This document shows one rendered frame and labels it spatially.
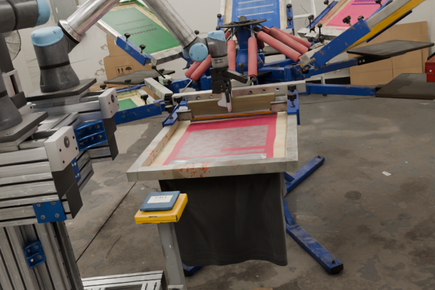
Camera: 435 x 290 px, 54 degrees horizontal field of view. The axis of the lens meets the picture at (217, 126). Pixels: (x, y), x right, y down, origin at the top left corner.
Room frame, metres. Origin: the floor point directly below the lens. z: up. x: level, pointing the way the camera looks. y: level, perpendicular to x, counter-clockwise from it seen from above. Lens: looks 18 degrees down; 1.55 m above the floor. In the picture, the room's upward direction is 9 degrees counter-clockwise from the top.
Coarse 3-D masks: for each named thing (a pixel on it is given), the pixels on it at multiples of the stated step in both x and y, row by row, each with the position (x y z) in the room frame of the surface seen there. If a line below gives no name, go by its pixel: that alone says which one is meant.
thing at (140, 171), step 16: (176, 128) 1.88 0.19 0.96; (288, 128) 1.56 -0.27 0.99; (160, 144) 1.64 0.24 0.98; (288, 144) 1.39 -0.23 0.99; (144, 160) 1.46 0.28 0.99; (240, 160) 1.32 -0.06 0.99; (256, 160) 1.30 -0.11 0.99; (272, 160) 1.28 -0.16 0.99; (288, 160) 1.26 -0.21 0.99; (128, 176) 1.37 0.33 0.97; (144, 176) 1.36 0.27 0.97; (160, 176) 1.35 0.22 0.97; (176, 176) 1.33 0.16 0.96; (192, 176) 1.32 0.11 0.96; (208, 176) 1.31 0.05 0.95
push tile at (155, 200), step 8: (152, 192) 1.22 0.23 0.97; (160, 192) 1.21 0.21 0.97; (168, 192) 1.20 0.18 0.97; (176, 192) 1.20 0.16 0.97; (152, 200) 1.17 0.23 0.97; (160, 200) 1.16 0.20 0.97; (168, 200) 1.15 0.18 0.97; (176, 200) 1.16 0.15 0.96; (144, 208) 1.13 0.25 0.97; (152, 208) 1.12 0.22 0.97; (160, 208) 1.12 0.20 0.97; (168, 208) 1.11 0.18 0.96
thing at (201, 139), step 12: (216, 120) 1.91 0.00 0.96; (228, 120) 1.89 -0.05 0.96; (192, 132) 1.80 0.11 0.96; (204, 132) 1.77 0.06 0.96; (216, 132) 1.75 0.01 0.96; (180, 144) 1.66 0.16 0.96; (192, 144) 1.64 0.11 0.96; (204, 144) 1.62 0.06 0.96; (216, 144) 1.60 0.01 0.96; (180, 156) 1.53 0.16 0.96; (192, 156) 1.51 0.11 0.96; (204, 156) 1.49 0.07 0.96; (216, 156) 1.48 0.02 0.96
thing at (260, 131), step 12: (240, 120) 1.86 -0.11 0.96; (252, 120) 1.83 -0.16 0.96; (264, 120) 1.80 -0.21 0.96; (228, 132) 1.72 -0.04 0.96; (240, 132) 1.70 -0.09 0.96; (252, 132) 1.67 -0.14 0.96; (264, 132) 1.65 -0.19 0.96; (228, 144) 1.58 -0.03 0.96; (240, 144) 1.56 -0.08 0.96; (252, 144) 1.54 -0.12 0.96; (264, 144) 1.52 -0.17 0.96
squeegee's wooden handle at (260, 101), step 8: (232, 96) 1.90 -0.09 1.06; (240, 96) 1.88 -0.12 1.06; (248, 96) 1.87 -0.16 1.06; (256, 96) 1.86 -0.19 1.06; (264, 96) 1.85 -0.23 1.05; (272, 96) 1.84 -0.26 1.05; (192, 104) 1.92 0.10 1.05; (200, 104) 1.91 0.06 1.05; (208, 104) 1.90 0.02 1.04; (216, 104) 1.90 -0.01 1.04; (232, 104) 1.88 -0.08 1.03; (240, 104) 1.87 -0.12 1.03; (248, 104) 1.86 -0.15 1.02; (256, 104) 1.86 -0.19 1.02; (264, 104) 1.85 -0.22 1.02; (192, 112) 1.92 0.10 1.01; (200, 112) 1.91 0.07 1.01; (208, 112) 1.90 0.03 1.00; (216, 112) 1.90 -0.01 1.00; (224, 112) 1.89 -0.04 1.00
